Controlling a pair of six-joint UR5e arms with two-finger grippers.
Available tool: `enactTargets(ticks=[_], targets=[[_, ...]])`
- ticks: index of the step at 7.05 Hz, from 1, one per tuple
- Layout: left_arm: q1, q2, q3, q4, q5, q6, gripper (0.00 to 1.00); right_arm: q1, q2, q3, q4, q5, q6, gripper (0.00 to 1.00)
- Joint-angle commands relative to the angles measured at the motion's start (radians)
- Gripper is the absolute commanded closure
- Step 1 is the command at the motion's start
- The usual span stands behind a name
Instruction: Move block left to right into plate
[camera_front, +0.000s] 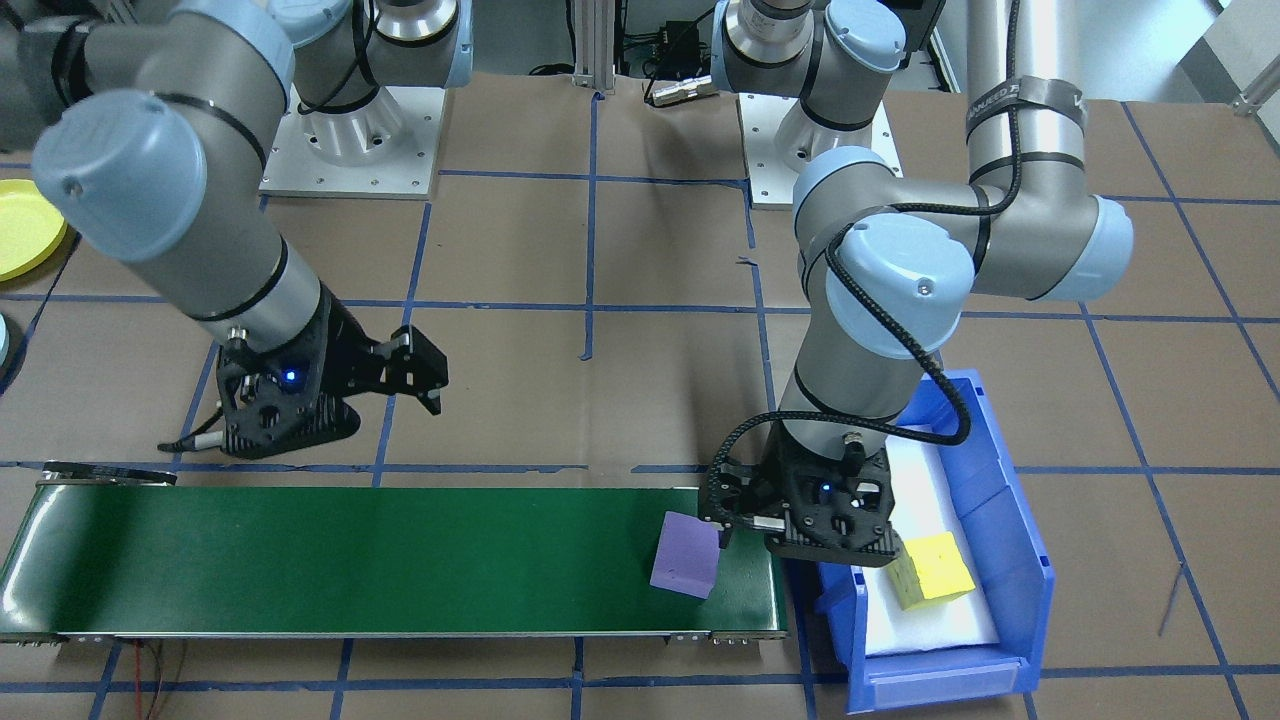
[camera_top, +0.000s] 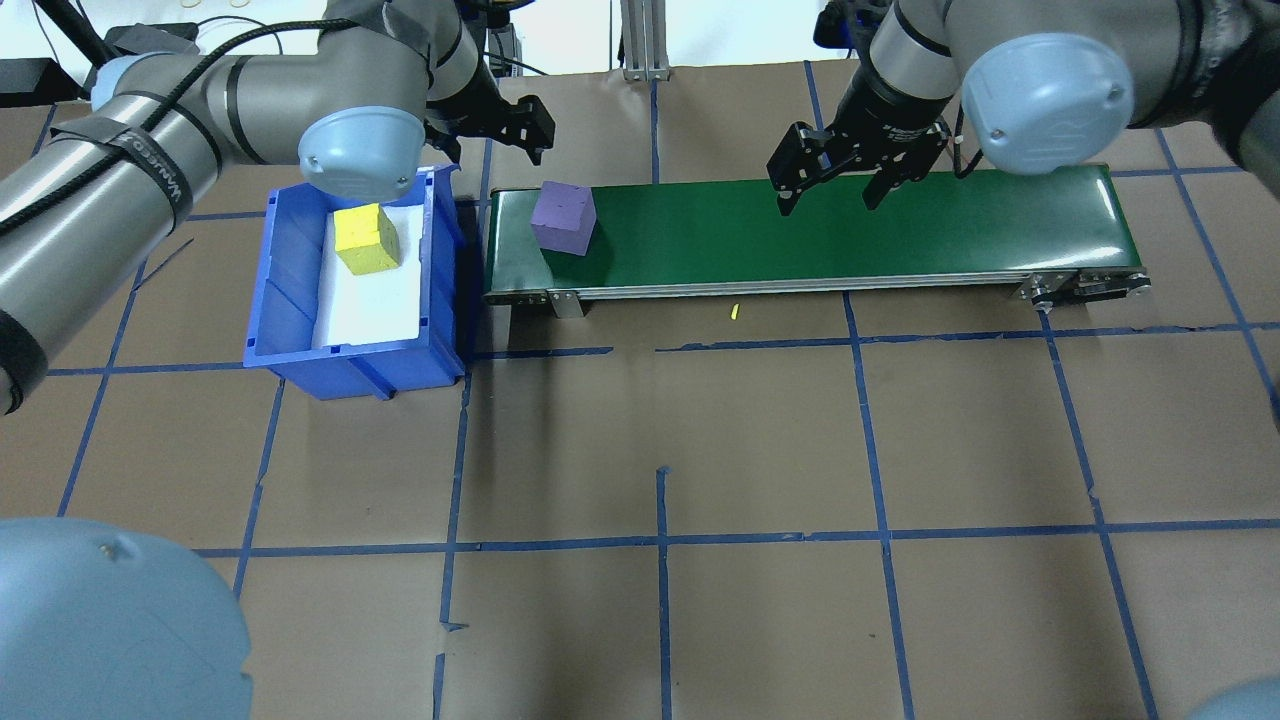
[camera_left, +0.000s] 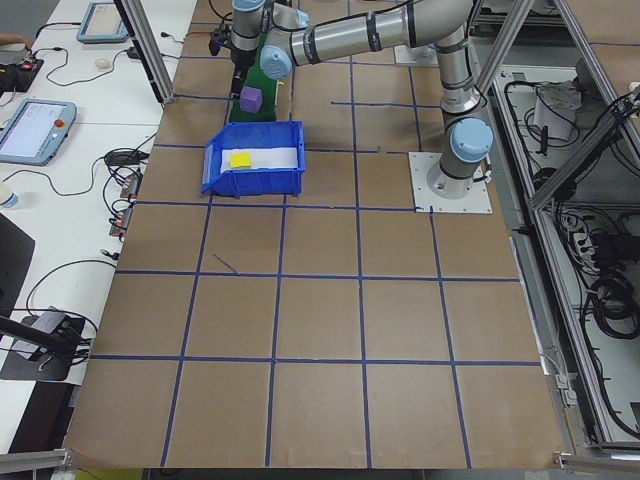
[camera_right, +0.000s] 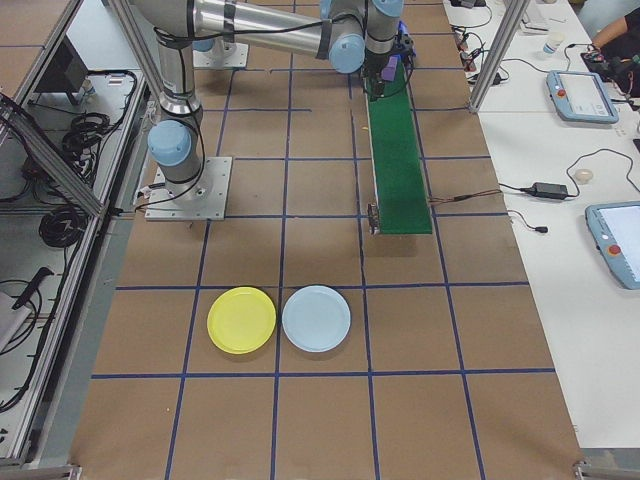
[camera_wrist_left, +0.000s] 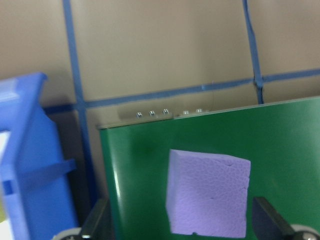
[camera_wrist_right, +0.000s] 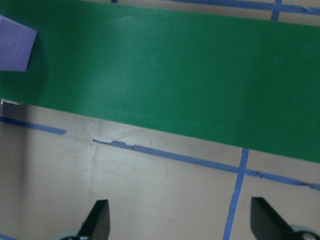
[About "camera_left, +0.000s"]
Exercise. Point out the purple foam block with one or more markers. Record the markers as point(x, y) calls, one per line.
point(251, 100)

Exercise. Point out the yellow foam block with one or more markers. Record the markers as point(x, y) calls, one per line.
point(241, 161)

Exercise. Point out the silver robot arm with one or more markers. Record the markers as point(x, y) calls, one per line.
point(350, 35)

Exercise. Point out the green conveyor belt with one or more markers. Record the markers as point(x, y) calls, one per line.
point(255, 117)

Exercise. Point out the white foam liner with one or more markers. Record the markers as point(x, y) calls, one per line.
point(275, 157)

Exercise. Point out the blue plastic bin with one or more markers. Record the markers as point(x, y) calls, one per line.
point(260, 182)

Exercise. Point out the black power adapter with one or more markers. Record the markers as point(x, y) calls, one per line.
point(134, 53)
point(125, 158)

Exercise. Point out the white round tape roll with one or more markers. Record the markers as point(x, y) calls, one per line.
point(102, 63)

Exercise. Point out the blue teach pendant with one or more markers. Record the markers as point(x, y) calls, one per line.
point(102, 20)
point(30, 130)

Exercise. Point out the small circuit board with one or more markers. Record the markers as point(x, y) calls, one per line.
point(121, 222)
point(132, 186)

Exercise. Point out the white work table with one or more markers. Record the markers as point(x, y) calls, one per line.
point(60, 15)
point(65, 225)

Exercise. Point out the black electronics box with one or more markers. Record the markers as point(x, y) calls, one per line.
point(15, 75)

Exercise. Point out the white paper cup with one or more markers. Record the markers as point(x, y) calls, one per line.
point(9, 197)

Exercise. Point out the black mat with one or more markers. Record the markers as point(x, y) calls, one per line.
point(12, 265)

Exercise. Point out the white crumpled bag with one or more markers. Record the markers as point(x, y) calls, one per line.
point(550, 115)

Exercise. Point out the black clamp device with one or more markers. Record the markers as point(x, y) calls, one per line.
point(30, 365)

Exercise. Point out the white power strip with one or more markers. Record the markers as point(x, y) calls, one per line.
point(580, 245)

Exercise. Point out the aluminium corner bar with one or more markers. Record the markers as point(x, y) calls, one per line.
point(590, 461)
point(35, 460)

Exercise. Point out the aluminium frame post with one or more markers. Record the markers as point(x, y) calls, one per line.
point(151, 62)
point(501, 45)

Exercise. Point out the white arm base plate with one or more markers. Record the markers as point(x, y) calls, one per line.
point(420, 200)
point(405, 56)

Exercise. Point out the V-shaped metal bar frame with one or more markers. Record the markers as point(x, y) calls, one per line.
point(554, 280)

